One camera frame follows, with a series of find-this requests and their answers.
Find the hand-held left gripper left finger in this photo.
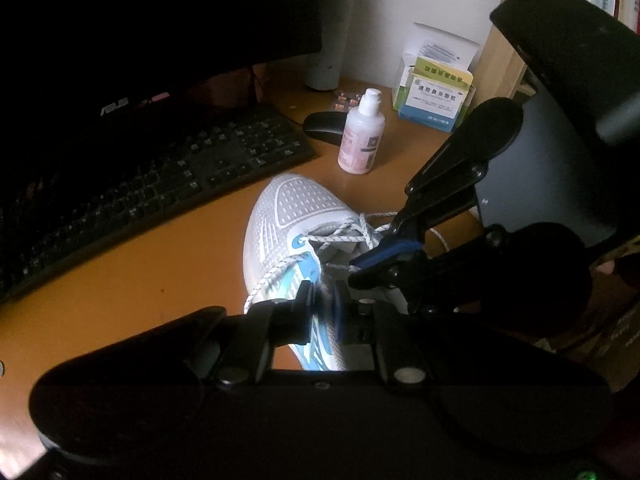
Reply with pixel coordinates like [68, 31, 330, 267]
[125, 282, 317, 388]

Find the brown box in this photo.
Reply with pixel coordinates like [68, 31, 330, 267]
[187, 62, 266, 109]

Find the person's right hand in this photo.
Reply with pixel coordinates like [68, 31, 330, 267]
[595, 254, 640, 282]

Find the cardboard box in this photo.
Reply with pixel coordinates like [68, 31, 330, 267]
[545, 275, 640, 393]

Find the grey thermos bottle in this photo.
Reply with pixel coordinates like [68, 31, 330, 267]
[306, 0, 355, 92]

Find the white and blue shoe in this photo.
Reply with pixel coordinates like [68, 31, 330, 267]
[242, 172, 407, 373]

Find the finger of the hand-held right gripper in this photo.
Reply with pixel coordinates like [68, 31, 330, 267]
[347, 230, 506, 316]
[352, 125, 489, 268]

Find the white paper box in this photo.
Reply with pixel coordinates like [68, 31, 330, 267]
[392, 21, 484, 106]

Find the wooden shelf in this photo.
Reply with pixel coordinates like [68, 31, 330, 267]
[472, 0, 596, 111]

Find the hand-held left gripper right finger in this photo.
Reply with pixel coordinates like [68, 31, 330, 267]
[330, 284, 436, 395]

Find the green and blue medicine box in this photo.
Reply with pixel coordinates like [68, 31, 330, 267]
[396, 57, 476, 134]

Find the white plastic bottle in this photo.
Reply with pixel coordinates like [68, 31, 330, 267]
[337, 87, 386, 176]

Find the black keyboard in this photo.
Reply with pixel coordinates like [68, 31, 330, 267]
[0, 105, 321, 304]

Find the black computer monitor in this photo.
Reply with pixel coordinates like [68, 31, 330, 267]
[0, 0, 323, 127]

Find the black computer mouse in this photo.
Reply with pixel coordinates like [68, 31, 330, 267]
[302, 110, 351, 147]

